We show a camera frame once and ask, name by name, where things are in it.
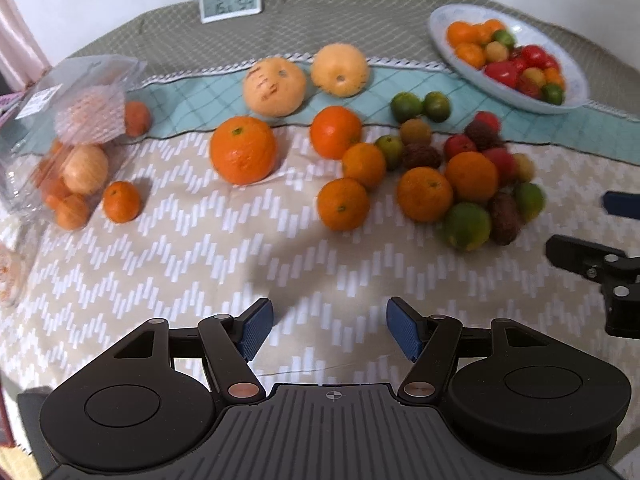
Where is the green lime far right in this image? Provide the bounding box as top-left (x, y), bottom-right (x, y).
top-left (513, 182), bottom-right (546, 223)

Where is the green lime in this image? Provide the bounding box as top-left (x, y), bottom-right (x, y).
top-left (423, 91), bottom-right (451, 122)
top-left (442, 203), bottom-right (491, 252)
top-left (390, 92), bottom-right (423, 124)
top-left (513, 182), bottom-right (546, 223)

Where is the dark passion fruit front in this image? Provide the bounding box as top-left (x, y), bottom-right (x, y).
top-left (488, 192), bottom-right (522, 246)

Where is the orange right cluster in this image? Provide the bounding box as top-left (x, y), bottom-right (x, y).
top-left (445, 152), bottom-right (499, 204)

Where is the green lime front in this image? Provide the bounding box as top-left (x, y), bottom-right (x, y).
top-left (442, 203), bottom-right (491, 252)

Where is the red fruit in cluster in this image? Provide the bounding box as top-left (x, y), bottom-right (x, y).
top-left (442, 133), bottom-right (477, 162)

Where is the white oval fruit bowl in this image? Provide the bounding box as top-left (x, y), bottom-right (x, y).
top-left (428, 3), bottom-right (589, 115)

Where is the small orange near bag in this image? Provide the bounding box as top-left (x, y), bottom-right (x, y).
top-left (102, 181), bottom-right (142, 223)

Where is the orange front right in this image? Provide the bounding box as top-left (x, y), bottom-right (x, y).
top-left (396, 167), bottom-right (454, 223)

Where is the green lime back right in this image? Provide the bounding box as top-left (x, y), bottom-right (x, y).
top-left (423, 91), bottom-right (451, 122)

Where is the pale fruit in bag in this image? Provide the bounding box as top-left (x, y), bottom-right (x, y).
top-left (62, 144), bottom-right (108, 195)

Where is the small green fruit centre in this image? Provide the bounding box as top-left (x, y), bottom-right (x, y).
top-left (374, 134), bottom-right (405, 171)

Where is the green lime back left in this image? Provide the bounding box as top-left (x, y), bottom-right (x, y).
top-left (390, 92), bottom-right (423, 124)

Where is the orange front centre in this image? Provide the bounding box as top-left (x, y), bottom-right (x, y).
top-left (317, 178), bottom-right (371, 232)

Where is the large orange left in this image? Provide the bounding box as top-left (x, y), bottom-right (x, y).
top-left (209, 116), bottom-right (279, 185)

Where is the orange middle small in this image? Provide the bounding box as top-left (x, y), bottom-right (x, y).
top-left (342, 143), bottom-right (386, 191)

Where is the clear plastic fruit bag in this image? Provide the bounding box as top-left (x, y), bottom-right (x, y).
top-left (1, 54), bottom-right (145, 231)

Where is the teal beige patterned cloth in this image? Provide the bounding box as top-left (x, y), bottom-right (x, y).
top-left (1, 67), bottom-right (639, 391)

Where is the orange behind bag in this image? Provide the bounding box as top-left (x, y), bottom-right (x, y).
top-left (125, 101), bottom-right (152, 138)

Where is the orange centre back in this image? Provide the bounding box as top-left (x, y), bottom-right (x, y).
top-left (309, 106), bottom-right (362, 160)

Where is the grey quilted blanket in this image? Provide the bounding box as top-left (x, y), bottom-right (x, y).
top-left (77, 0), bottom-right (639, 115)

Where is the pale pomelo right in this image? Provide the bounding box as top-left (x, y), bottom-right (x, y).
top-left (310, 44), bottom-right (370, 98)

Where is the pale pomelo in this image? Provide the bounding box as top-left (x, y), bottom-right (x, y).
top-left (243, 56), bottom-right (307, 117)
top-left (310, 44), bottom-right (370, 98)

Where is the pale pomelo left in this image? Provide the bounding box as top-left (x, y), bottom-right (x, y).
top-left (243, 56), bottom-right (307, 117)

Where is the pink curtain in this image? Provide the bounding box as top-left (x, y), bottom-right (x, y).
top-left (0, 0), bottom-right (51, 92)

